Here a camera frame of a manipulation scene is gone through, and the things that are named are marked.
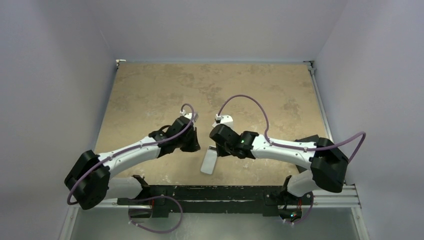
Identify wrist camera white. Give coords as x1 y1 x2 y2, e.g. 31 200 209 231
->
212 114 235 130
180 110 199 125

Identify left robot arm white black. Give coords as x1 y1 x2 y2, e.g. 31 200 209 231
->
64 113 201 210

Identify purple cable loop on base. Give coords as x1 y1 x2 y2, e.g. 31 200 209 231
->
127 195 184 235

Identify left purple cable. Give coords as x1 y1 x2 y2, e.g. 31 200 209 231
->
66 103 196 206

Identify white remote control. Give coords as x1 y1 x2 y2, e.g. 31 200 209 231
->
200 145 218 175

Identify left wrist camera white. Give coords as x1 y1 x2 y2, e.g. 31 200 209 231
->
180 110 199 125

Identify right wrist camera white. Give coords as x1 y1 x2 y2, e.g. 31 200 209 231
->
212 114 235 130

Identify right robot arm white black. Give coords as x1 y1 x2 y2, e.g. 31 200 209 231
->
209 124 348 204

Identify aluminium table rail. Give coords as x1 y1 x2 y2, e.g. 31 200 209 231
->
304 60 361 209

